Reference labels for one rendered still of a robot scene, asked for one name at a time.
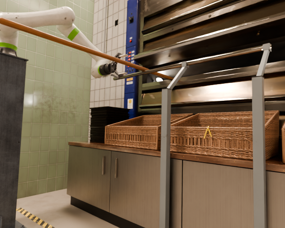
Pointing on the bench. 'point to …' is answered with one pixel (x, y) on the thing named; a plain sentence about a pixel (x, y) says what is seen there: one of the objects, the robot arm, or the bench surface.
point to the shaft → (73, 45)
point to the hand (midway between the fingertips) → (125, 64)
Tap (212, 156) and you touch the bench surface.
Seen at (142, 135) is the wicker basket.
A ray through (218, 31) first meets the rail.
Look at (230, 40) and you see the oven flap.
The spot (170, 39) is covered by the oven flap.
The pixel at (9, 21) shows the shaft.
